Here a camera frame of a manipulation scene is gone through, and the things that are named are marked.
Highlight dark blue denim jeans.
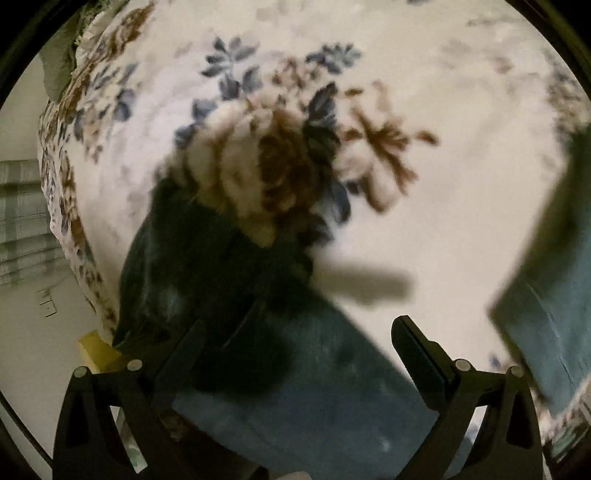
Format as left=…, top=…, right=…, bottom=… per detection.
left=112, top=178, right=436, bottom=479

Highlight plaid grey green curtain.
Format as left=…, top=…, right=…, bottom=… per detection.
left=0, top=160, right=67, bottom=289

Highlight floral white bed blanket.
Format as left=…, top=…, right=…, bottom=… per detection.
left=38, top=1, right=590, bottom=389

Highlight folded teal blue garment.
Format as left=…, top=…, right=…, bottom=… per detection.
left=491, top=129, right=590, bottom=416

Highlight dark green garment pile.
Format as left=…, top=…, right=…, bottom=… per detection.
left=39, top=3, right=91, bottom=102

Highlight yellow cardboard box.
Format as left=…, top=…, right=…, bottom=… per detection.
left=78, top=331, right=123, bottom=374

